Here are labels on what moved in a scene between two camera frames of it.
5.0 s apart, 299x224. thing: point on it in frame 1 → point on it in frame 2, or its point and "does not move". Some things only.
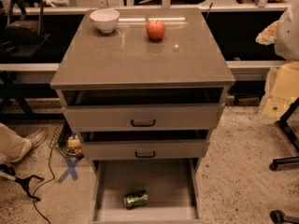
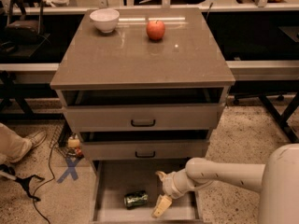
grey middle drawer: [145, 145] does not move
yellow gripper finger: [267, 36] → [175, 185]
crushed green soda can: [135, 199] does not move
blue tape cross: [70, 170] does not move
